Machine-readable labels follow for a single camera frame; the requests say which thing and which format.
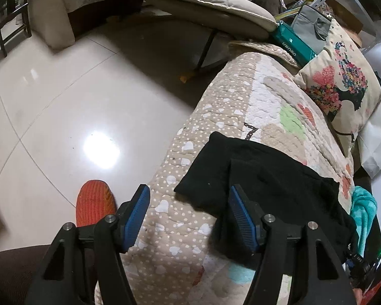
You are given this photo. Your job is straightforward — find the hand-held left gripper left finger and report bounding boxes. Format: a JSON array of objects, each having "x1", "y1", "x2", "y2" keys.
[{"x1": 24, "y1": 184, "x2": 151, "y2": 305}]

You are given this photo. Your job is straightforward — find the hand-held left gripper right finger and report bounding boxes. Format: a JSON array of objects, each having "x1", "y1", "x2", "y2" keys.
[{"x1": 228, "y1": 185, "x2": 357, "y2": 305}]

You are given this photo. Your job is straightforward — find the black pants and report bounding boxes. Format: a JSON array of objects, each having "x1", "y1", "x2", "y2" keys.
[{"x1": 173, "y1": 131, "x2": 359, "y2": 270}]

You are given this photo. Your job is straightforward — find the orange knitted slipper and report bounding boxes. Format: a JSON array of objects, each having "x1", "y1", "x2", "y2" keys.
[{"x1": 75, "y1": 179, "x2": 117, "y2": 228}]

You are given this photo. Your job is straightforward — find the heart-print quilted blanket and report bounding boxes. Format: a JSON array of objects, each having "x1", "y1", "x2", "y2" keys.
[{"x1": 94, "y1": 41, "x2": 356, "y2": 305}]

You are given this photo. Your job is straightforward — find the teal fluffy cloth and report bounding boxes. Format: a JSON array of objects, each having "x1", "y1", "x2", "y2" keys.
[{"x1": 349, "y1": 185, "x2": 378, "y2": 255}]

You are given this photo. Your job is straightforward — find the floral silhouette printed pillow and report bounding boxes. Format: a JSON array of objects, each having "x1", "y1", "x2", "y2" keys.
[{"x1": 294, "y1": 18, "x2": 381, "y2": 156}]

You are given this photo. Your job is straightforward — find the teal cardboard box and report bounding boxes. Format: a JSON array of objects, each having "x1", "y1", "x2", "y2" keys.
[{"x1": 270, "y1": 21, "x2": 318, "y2": 67}]

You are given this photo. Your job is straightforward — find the grey fabric bag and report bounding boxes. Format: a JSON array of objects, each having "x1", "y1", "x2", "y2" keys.
[{"x1": 290, "y1": 5, "x2": 334, "y2": 54}]

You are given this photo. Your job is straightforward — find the beige cushioned lounge chair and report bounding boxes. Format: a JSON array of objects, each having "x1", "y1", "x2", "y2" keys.
[{"x1": 114, "y1": 0, "x2": 277, "y2": 72}]

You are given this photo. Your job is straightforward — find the beige covered sofa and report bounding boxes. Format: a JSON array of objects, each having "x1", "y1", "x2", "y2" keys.
[{"x1": 28, "y1": 0, "x2": 140, "y2": 50}]

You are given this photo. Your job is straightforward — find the dark wooden chair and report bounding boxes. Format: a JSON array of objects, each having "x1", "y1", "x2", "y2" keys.
[{"x1": 0, "y1": 0, "x2": 32, "y2": 58}]

